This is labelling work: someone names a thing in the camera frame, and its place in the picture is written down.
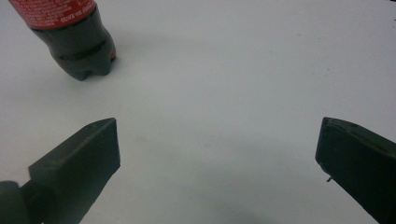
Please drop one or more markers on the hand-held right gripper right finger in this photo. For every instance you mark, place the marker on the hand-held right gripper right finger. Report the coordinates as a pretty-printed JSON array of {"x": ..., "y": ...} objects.
[{"x": 358, "y": 161}]

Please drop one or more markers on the cola bottle with red label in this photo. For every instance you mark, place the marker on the cola bottle with red label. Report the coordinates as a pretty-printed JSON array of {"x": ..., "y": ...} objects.
[{"x": 77, "y": 40}]

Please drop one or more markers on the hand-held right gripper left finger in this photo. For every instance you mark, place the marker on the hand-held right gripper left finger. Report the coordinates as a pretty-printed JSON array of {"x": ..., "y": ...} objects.
[{"x": 81, "y": 168}]

